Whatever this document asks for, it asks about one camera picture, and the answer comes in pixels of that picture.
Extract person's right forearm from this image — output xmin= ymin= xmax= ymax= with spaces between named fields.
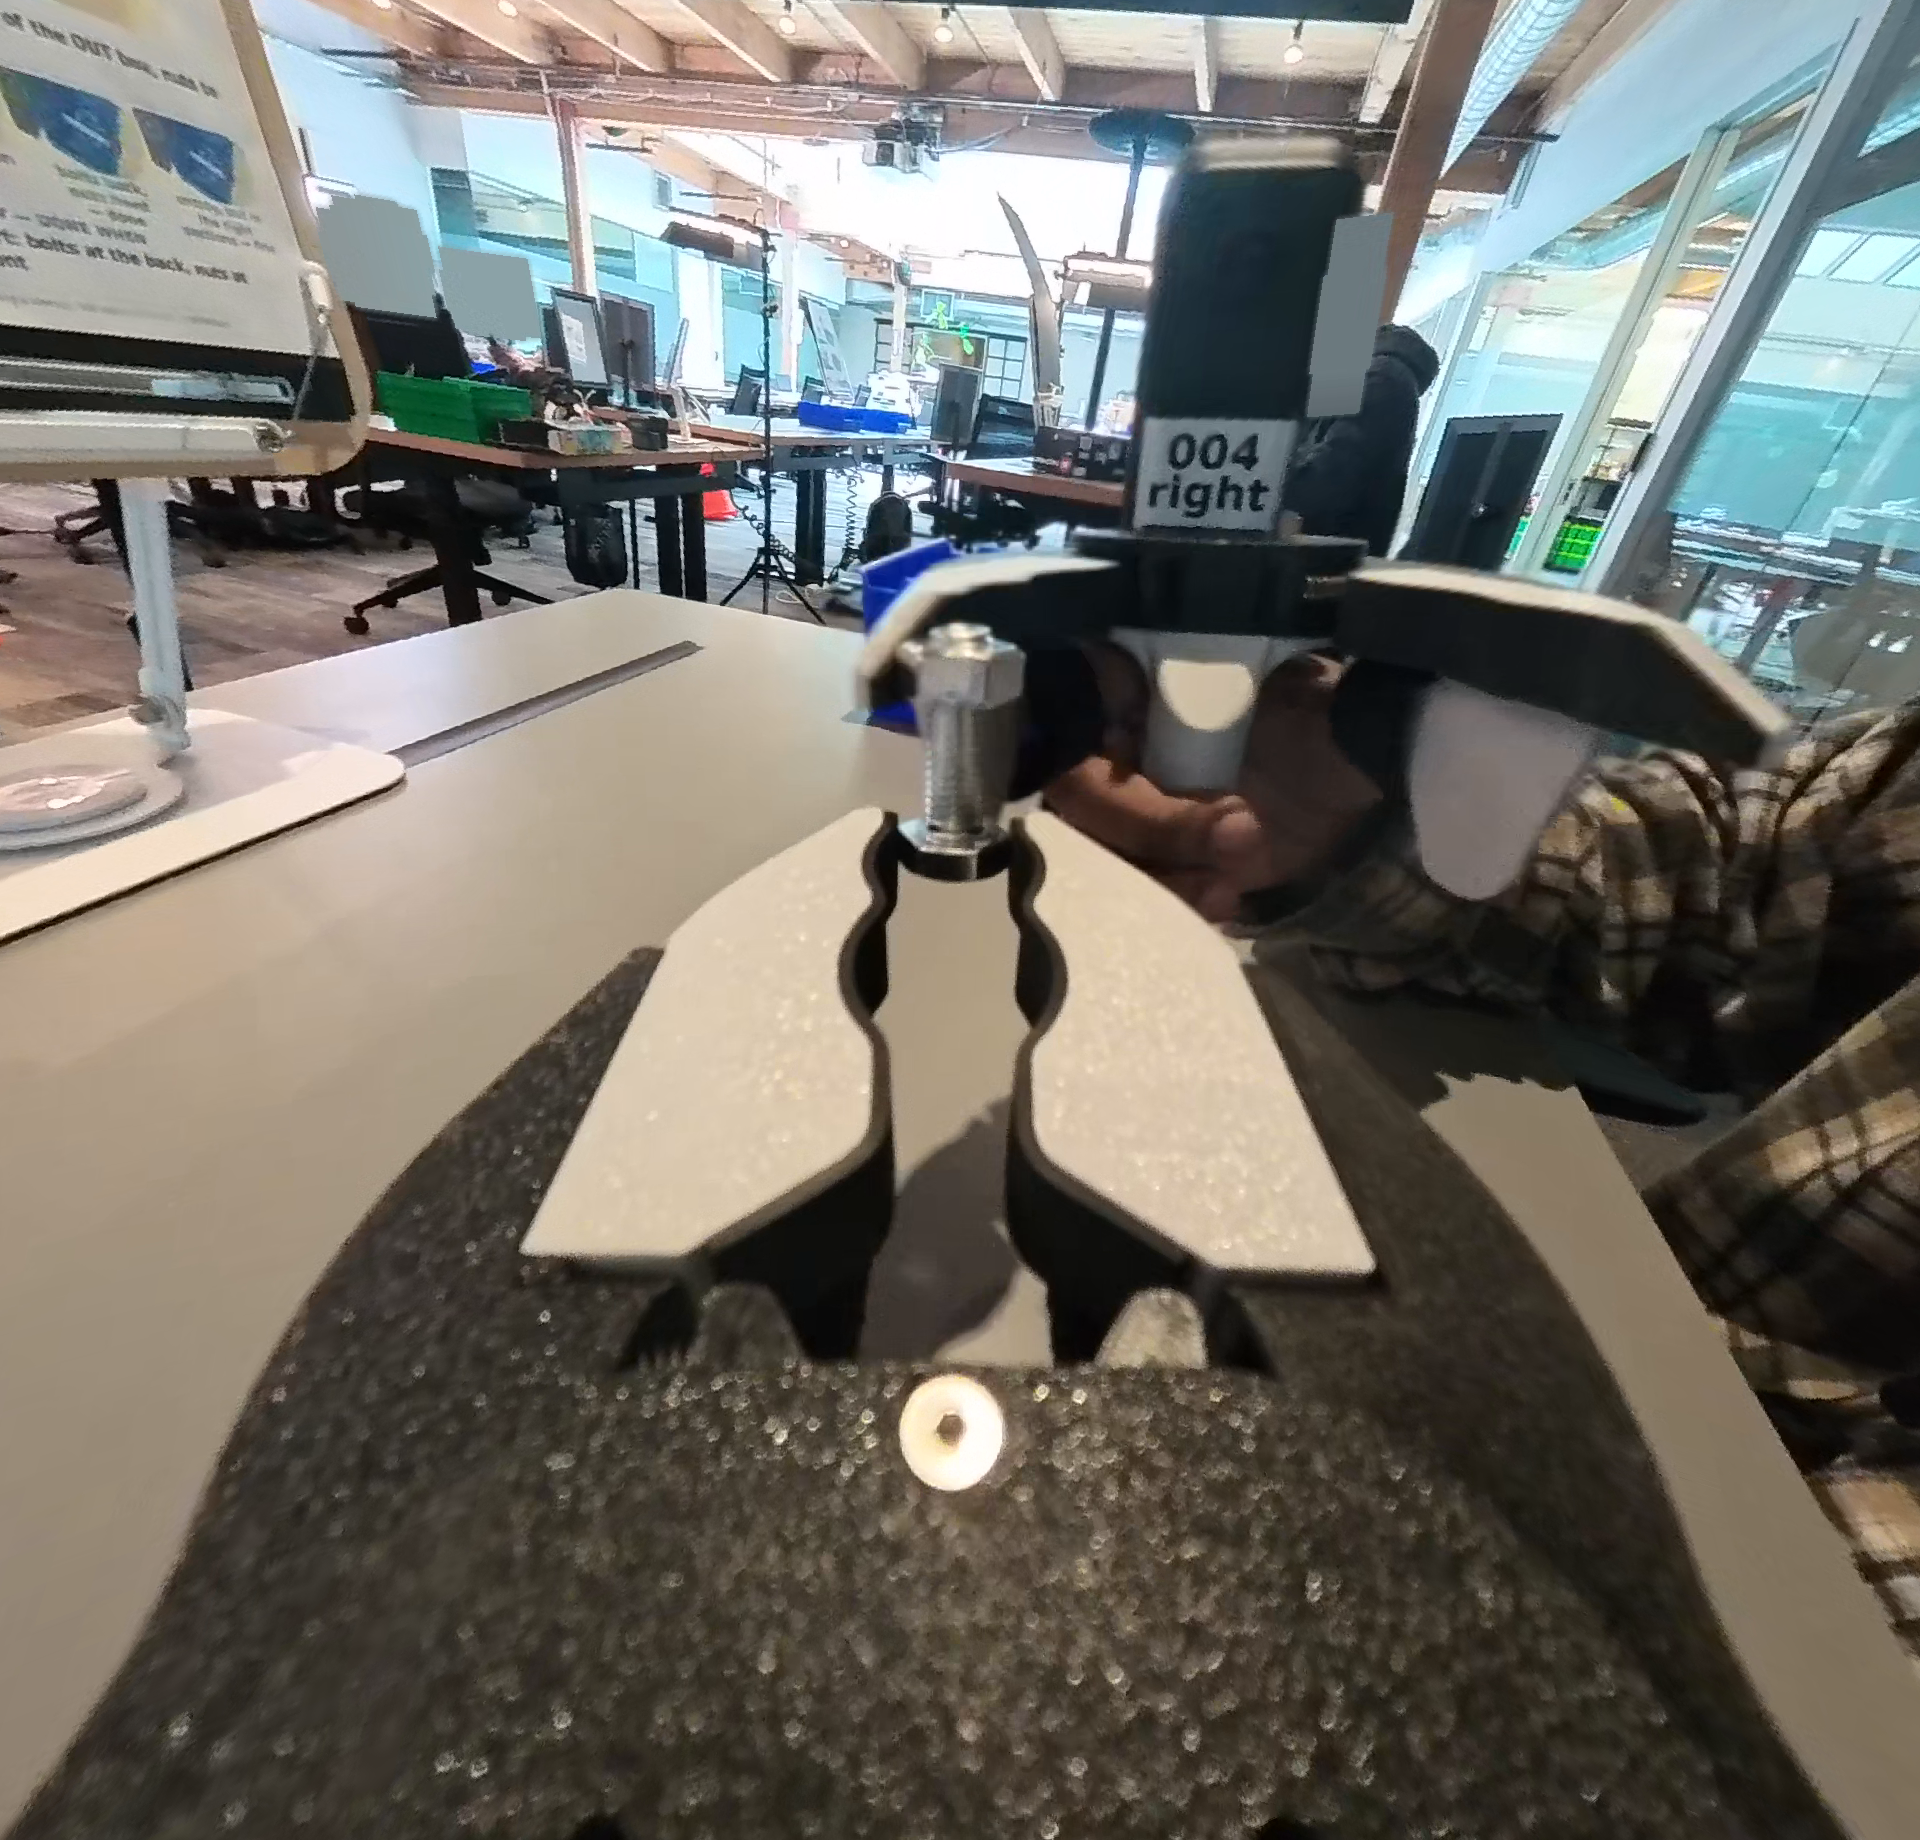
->
xmin=1245 ymin=692 xmax=1920 ymax=1123

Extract instruction tablet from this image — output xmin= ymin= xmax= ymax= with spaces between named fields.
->
xmin=0 ymin=0 xmax=372 ymax=486

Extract operator arm plaid sleeve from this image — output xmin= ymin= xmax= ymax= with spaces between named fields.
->
xmin=1641 ymin=941 xmax=1920 ymax=1648

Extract silver hex bolt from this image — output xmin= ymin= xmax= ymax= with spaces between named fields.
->
xmin=895 ymin=711 xmax=1015 ymax=883

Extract green plastic crate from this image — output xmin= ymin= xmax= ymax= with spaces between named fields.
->
xmin=374 ymin=370 xmax=537 ymax=441

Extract wooden office desk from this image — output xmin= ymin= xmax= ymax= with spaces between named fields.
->
xmin=361 ymin=421 xmax=769 ymax=600
xmin=943 ymin=454 xmax=1130 ymax=524

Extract person's right hand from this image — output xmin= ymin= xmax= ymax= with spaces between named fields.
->
xmin=1042 ymin=656 xmax=1419 ymax=927

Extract black office chair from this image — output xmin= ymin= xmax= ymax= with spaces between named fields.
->
xmin=343 ymin=472 xmax=552 ymax=637

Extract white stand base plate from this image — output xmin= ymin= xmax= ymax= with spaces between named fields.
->
xmin=0 ymin=477 xmax=407 ymax=945

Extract round black ceiling lamp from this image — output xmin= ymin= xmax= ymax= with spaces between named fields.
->
xmin=1090 ymin=110 xmax=1195 ymax=269

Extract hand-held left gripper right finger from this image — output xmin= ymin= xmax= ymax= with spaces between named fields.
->
xmin=1008 ymin=808 xmax=1380 ymax=1291

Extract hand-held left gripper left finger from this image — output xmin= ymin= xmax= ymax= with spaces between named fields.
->
xmin=520 ymin=806 xmax=902 ymax=1280

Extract black metal cabinet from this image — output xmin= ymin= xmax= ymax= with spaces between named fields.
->
xmin=1416 ymin=416 xmax=1563 ymax=577

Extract curved grey banner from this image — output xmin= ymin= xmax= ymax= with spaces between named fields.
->
xmin=996 ymin=194 xmax=1068 ymax=404

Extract blue plastic storage bin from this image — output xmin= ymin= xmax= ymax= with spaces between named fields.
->
xmin=860 ymin=540 xmax=968 ymax=726

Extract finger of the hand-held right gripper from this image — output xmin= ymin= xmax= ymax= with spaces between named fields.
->
xmin=1333 ymin=565 xmax=1793 ymax=900
xmin=853 ymin=551 xmax=1127 ymax=723

